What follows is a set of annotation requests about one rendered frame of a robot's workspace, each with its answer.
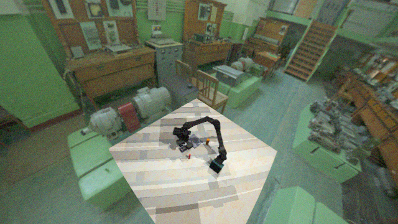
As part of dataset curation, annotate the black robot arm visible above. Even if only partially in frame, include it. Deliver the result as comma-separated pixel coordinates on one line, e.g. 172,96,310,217
173,116,227,166

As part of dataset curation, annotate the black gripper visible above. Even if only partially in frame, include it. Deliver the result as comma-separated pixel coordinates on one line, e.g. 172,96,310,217
177,134,193,150

